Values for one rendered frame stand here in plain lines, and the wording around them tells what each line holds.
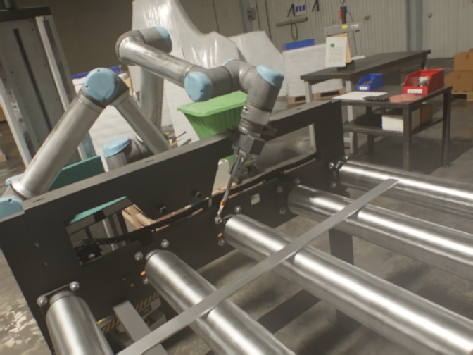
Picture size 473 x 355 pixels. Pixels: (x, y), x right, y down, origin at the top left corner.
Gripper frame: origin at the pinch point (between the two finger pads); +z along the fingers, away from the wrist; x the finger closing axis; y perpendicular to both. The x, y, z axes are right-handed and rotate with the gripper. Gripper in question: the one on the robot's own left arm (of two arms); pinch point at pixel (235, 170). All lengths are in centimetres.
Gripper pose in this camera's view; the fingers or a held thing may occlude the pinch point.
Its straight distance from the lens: 122.9
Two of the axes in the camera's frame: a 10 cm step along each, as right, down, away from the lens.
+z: -3.3, 8.8, 3.3
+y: -8.1, -0.8, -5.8
